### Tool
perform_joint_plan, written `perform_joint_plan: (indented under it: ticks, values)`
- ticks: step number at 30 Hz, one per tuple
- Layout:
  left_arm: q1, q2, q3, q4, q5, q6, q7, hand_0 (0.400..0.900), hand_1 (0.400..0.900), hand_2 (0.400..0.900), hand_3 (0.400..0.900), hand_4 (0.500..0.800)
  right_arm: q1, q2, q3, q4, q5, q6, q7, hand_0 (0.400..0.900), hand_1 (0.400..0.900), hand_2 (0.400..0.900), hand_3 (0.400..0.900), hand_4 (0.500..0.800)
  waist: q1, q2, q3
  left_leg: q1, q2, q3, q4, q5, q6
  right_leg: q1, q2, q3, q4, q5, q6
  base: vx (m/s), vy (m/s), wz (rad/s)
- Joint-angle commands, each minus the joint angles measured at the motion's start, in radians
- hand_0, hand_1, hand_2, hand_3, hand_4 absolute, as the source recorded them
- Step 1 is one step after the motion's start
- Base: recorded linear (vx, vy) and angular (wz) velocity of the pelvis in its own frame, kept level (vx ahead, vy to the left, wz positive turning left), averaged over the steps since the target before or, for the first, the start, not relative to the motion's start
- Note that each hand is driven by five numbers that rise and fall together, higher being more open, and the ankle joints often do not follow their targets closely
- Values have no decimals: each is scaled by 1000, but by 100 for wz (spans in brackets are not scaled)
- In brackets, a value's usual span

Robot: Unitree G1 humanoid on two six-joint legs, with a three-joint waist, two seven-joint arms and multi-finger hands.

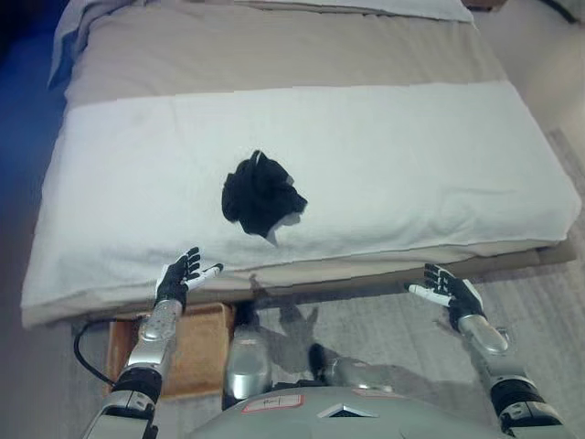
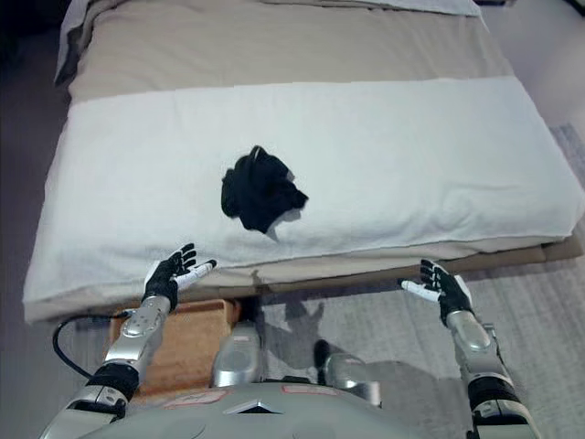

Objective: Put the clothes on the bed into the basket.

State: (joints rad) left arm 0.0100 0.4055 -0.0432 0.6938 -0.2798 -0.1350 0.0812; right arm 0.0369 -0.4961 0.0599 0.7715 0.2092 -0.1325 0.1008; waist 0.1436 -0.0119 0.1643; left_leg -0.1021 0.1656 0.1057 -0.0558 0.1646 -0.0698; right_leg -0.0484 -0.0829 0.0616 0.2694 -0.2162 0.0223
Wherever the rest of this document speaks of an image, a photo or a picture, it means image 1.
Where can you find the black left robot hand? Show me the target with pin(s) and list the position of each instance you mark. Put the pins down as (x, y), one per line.
(176, 281)

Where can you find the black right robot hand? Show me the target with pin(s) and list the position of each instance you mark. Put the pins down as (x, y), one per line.
(459, 295)

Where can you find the black garment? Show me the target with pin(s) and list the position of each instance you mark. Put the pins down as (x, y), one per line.
(260, 196)

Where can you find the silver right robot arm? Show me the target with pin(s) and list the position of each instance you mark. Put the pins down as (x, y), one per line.
(512, 370)

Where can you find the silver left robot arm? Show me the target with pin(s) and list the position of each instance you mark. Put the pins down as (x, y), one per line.
(146, 352)

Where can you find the brown wicker basket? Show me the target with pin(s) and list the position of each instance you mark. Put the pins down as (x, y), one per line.
(201, 347)

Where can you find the bed with beige sheet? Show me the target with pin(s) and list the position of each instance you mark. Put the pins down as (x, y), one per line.
(274, 50)

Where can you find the silver left robot leg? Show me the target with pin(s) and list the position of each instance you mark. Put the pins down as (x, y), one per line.
(247, 361)

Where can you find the silver robot leg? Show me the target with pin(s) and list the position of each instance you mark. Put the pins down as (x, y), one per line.
(247, 361)
(352, 370)

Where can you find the silver right robot leg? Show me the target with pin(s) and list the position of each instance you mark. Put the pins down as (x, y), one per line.
(352, 370)

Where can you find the white terry blanket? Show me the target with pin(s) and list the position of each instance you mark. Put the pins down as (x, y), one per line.
(365, 174)

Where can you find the grey robot torso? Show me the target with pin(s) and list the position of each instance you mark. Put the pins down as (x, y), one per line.
(343, 418)

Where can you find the brown bed frame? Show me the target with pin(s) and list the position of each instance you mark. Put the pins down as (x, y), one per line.
(548, 258)

